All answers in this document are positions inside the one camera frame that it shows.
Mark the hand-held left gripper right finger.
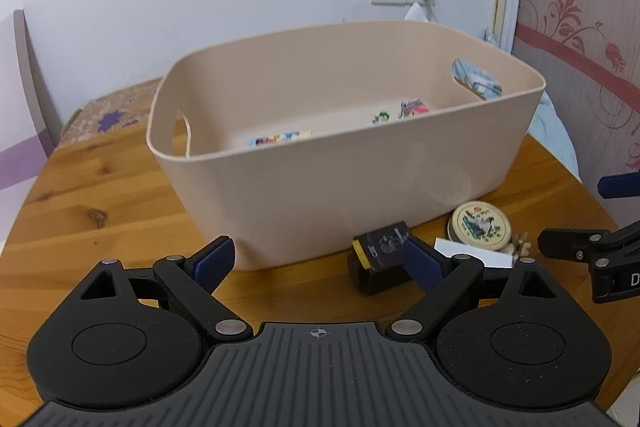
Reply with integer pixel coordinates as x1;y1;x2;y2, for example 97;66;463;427
390;237;568;339

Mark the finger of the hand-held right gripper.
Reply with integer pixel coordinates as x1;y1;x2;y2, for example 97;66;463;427
537;219;640;269
597;172;640;200

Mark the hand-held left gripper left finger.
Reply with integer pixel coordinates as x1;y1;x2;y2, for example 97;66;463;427
75;235;254;342

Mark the black box with yellow edge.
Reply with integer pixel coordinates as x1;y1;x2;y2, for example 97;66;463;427
347;221;418;297

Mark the white card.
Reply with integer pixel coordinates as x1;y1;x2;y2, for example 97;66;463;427
434;237;516;269

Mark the round metal tin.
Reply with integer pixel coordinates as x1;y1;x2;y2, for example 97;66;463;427
448;201;512;253

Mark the beige plastic storage bin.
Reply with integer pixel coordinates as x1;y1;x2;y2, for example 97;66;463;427
146;21;546;272

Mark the colourful card box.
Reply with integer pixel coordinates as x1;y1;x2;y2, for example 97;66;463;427
249;131;313;148

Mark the light blue blanket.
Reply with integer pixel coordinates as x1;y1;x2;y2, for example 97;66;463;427
452;27;581;180

